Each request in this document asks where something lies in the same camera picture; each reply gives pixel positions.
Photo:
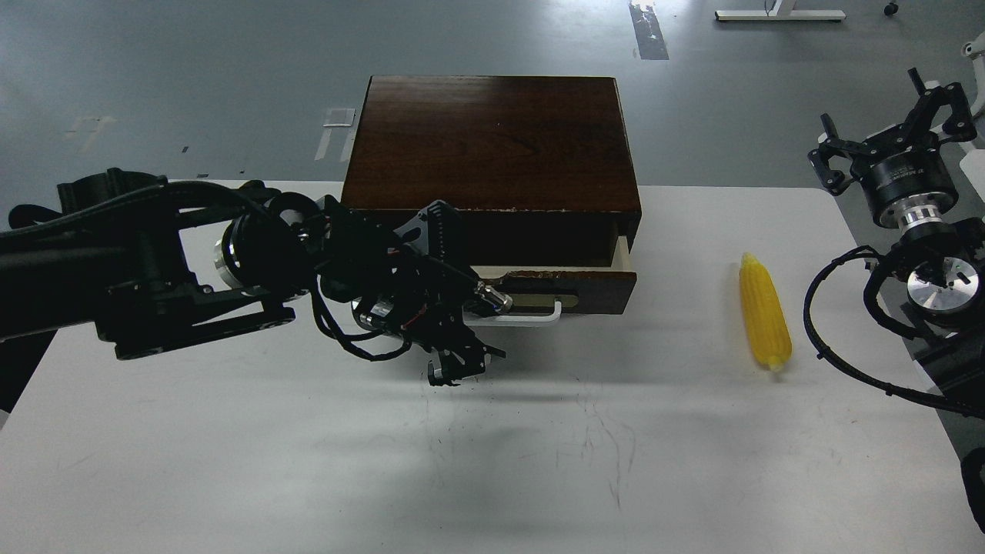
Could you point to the white frame at right edge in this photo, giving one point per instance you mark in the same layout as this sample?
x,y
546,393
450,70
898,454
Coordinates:
x,y
976,92

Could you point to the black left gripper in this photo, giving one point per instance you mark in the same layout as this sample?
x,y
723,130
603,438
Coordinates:
x,y
427,288

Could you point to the dark wooden drawer cabinet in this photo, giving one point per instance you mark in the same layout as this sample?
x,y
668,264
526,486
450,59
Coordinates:
x,y
538,167

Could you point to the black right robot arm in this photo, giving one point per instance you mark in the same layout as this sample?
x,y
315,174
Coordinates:
x,y
926,288

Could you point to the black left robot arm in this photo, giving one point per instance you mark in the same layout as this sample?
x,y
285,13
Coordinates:
x,y
159,265

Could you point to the wooden drawer with white handle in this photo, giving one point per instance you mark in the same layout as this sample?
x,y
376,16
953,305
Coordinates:
x,y
541,295

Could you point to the yellow corn cob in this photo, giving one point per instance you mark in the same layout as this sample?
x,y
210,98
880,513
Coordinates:
x,y
763,316

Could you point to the white desk leg base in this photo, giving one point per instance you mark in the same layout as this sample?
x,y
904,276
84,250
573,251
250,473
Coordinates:
x,y
780,11

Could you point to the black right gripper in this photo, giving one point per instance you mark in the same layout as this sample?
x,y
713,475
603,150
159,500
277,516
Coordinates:
x,y
908,181

